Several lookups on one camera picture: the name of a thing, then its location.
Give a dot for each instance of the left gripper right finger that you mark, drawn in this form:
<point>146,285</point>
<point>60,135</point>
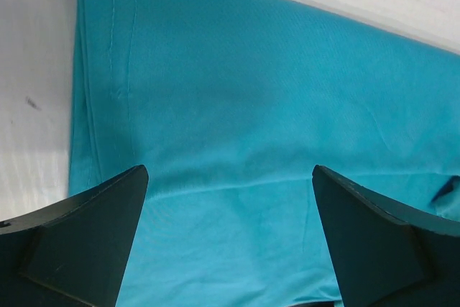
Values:
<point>386,253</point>

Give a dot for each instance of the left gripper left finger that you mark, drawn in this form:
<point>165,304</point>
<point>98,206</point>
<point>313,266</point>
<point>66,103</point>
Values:
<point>73,252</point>

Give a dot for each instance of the teal t-shirt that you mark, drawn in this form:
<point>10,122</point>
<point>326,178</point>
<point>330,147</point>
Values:
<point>230,104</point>

